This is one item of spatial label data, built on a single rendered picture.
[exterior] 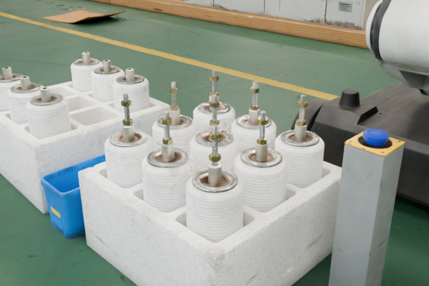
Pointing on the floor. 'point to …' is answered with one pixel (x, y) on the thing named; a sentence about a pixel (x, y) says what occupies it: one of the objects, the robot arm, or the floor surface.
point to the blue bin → (67, 197)
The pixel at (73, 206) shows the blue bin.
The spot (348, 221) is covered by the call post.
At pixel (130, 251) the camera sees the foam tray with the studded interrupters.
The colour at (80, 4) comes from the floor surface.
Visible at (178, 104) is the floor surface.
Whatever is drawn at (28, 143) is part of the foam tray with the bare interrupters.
